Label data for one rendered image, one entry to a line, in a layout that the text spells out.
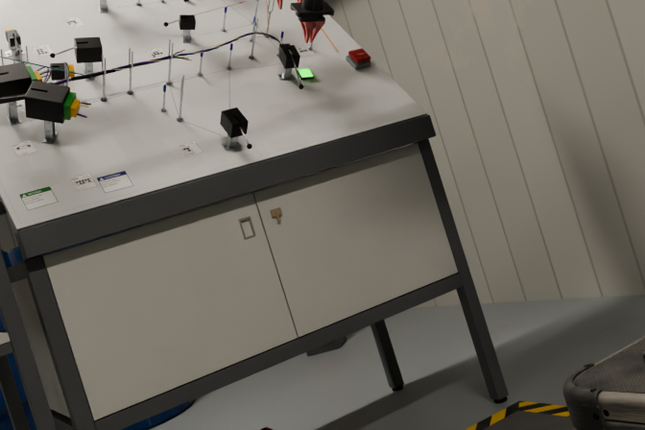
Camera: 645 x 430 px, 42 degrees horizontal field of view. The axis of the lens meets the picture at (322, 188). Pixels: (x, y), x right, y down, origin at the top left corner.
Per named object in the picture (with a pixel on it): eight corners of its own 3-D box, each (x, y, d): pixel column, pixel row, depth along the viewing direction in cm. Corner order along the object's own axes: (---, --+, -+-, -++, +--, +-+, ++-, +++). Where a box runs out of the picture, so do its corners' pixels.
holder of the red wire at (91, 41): (50, 72, 230) (48, 38, 223) (100, 69, 235) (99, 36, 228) (52, 83, 227) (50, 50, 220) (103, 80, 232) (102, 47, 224)
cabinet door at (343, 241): (460, 272, 246) (419, 142, 246) (299, 337, 219) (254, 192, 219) (454, 273, 248) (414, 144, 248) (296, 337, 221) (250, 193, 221)
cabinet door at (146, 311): (298, 337, 220) (252, 192, 220) (94, 420, 193) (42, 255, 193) (295, 337, 221) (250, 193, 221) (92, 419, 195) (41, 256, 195)
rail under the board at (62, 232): (437, 135, 245) (430, 114, 245) (26, 258, 188) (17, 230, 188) (425, 139, 250) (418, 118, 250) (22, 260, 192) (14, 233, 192)
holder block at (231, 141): (239, 169, 215) (244, 140, 208) (218, 140, 222) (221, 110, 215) (255, 165, 217) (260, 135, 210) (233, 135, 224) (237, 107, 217)
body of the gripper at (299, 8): (289, 9, 223) (292, -18, 219) (324, 8, 226) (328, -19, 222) (298, 19, 218) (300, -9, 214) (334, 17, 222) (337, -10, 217)
